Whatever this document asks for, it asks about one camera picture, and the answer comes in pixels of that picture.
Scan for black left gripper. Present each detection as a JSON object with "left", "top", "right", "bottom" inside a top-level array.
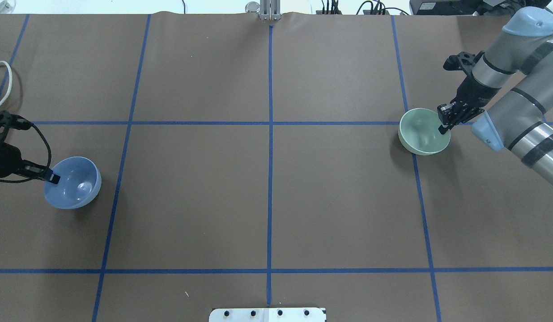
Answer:
[{"left": 0, "top": 143, "right": 60, "bottom": 185}]

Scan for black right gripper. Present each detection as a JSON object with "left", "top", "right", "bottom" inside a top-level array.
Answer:
[{"left": 437, "top": 76, "right": 499, "bottom": 135}]

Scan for green bowl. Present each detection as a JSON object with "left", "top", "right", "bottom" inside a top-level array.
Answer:
[{"left": 398, "top": 108, "right": 451, "bottom": 156}]

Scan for blue bowl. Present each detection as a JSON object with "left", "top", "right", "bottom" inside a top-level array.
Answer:
[{"left": 43, "top": 156, "right": 102, "bottom": 209}]

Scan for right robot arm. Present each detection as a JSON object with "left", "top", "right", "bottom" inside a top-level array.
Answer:
[{"left": 437, "top": 7, "right": 553, "bottom": 186}]

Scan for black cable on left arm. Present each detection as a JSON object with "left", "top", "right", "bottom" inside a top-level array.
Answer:
[{"left": 0, "top": 116, "right": 52, "bottom": 184}]

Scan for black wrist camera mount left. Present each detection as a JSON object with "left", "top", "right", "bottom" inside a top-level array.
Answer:
[{"left": 0, "top": 111, "right": 33, "bottom": 145}]

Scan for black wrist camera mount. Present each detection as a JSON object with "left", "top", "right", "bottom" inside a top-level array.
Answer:
[
  {"left": 442, "top": 51, "right": 484, "bottom": 75},
  {"left": 0, "top": 111, "right": 33, "bottom": 145}
]

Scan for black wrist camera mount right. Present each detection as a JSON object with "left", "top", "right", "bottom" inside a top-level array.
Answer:
[{"left": 442, "top": 51, "right": 484, "bottom": 75}]

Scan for white toaster power cable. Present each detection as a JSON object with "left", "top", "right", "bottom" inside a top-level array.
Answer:
[{"left": 0, "top": 61, "right": 13, "bottom": 108}]

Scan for aluminium frame post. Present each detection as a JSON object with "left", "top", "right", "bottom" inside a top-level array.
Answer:
[{"left": 259, "top": 0, "right": 282, "bottom": 21}]

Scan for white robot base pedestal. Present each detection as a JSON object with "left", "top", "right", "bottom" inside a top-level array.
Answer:
[{"left": 208, "top": 307, "right": 327, "bottom": 322}]

